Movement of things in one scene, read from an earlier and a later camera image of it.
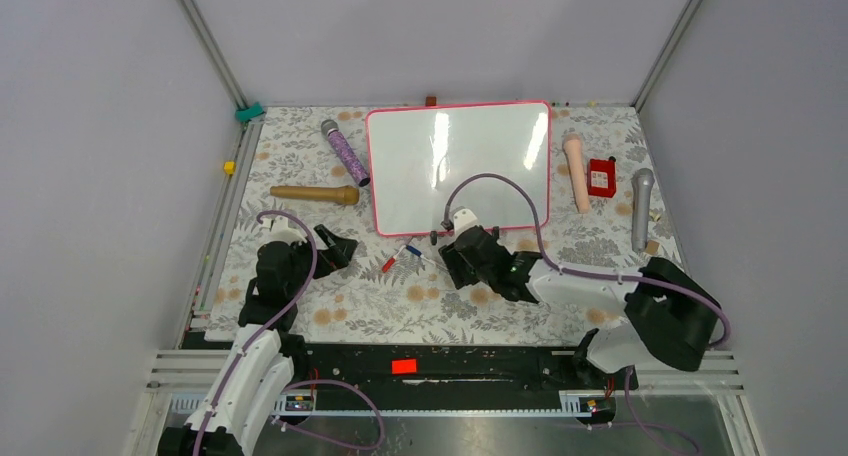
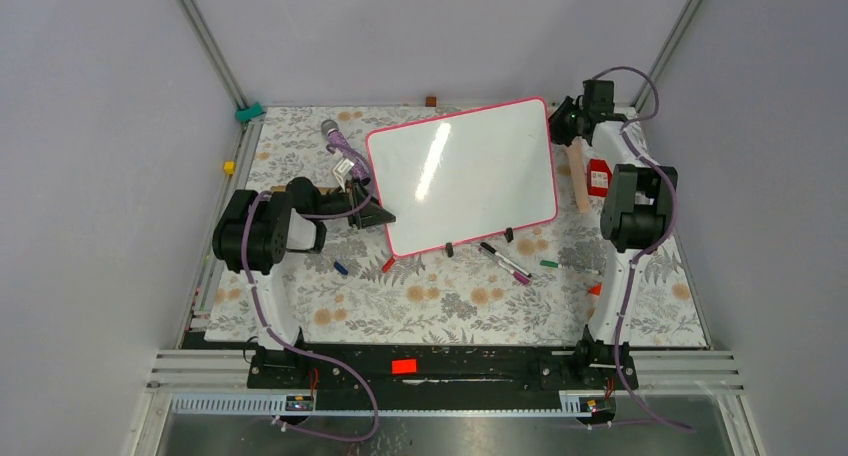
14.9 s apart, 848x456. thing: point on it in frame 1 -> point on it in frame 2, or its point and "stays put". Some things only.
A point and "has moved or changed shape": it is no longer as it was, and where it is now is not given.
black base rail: (545, 368) stays put
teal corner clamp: (244, 115) stays put
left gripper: (338, 253) -> (372, 215)
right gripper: (453, 259) -> (554, 121)
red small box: (601, 178) stays put
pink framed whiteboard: (416, 155) has moved or changed shape
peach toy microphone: (573, 147) stays put
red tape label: (403, 366) stays put
